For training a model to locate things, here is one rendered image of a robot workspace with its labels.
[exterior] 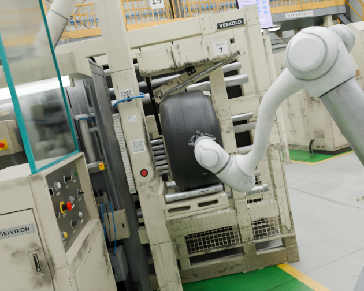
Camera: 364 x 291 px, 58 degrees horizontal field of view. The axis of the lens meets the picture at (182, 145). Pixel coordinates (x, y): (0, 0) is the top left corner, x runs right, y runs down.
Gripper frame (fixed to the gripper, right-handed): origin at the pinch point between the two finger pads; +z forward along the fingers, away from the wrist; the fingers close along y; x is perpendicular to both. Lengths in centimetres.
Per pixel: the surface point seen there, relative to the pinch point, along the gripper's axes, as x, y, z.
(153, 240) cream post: 62, 38, 15
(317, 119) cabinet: 116, -238, 401
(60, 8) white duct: -82, 66, 64
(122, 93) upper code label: -26, 36, 27
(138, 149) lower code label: 7.1, 34.1, 22.9
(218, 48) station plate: -39, -26, 55
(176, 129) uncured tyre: -3.8, 10.5, 5.7
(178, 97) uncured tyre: -17.6, 6.0, 22.8
